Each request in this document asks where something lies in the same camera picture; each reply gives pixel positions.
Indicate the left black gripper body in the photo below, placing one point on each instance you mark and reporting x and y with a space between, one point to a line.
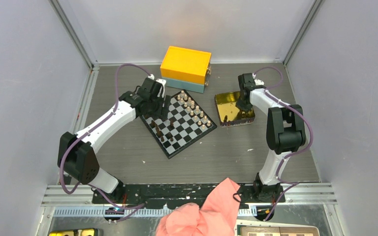
156 109

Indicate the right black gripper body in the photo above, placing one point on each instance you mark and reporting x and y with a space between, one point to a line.
243 104

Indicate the gold tin tray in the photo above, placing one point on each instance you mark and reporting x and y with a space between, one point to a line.
229 115

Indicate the black white chess board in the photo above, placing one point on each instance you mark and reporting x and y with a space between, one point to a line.
186 121

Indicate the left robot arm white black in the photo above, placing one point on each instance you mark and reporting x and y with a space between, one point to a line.
77 152

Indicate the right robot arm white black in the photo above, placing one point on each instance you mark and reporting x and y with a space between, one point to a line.
285 131

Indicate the wooden chess board box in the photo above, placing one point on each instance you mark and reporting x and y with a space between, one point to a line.
278 231

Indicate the yellow and teal box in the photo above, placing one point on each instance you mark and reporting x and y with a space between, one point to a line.
186 69

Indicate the pink cloth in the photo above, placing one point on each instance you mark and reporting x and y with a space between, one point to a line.
216 217

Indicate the gold tin at bottom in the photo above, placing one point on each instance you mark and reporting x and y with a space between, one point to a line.
76 232

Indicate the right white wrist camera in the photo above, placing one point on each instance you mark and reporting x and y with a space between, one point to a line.
258 82

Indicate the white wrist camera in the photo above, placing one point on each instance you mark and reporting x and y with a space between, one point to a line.
160 83
258 82

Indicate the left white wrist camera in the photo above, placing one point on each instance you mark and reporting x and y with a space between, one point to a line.
160 83

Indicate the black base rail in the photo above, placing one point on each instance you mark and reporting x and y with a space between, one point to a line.
156 196

